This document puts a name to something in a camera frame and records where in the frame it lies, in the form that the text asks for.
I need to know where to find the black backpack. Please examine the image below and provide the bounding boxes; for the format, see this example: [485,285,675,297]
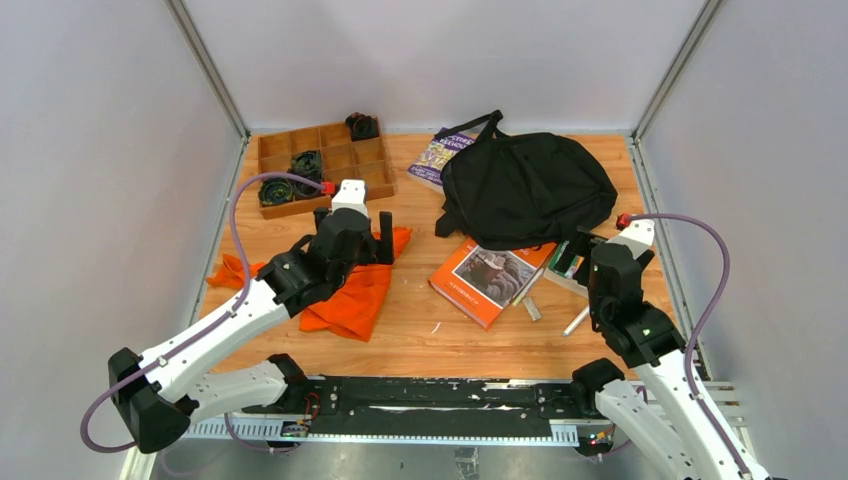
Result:
[435,110,618,251]

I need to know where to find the purple Treehouse book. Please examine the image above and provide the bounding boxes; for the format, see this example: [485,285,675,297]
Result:
[406,127,475,194]

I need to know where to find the orange Good Morning book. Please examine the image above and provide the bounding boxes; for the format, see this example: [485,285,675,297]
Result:
[429,238,556,330]

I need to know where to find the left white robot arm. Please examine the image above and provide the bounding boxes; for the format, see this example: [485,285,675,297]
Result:
[107,208,395,453]

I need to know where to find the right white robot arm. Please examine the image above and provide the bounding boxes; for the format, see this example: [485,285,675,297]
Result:
[556,220,770,479]

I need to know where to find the green Treehouse book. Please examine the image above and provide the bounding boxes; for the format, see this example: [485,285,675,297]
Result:
[543,241,588,297]

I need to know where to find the white marker pen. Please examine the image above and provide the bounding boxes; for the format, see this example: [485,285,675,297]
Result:
[562,307,590,337]

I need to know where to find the dark coiled roll front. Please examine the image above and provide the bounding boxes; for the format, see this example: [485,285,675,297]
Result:
[258,177,294,207]

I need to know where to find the orange cloth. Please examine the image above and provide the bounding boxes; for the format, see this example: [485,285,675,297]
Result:
[205,227,413,342]

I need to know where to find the wooden compartment tray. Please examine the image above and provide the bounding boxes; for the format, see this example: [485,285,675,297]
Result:
[257,112,396,220]

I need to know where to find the dark coiled roll back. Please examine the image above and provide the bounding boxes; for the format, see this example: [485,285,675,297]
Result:
[345,112,380,142]

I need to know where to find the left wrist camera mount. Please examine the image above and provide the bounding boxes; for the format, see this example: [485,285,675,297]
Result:
[322,179,369,218]

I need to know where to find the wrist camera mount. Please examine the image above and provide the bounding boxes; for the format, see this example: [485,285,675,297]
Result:
[607,213,656,259]
[322,179,369,218]

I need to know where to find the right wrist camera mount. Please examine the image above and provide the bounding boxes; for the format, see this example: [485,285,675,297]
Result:
[607,213,656,259]

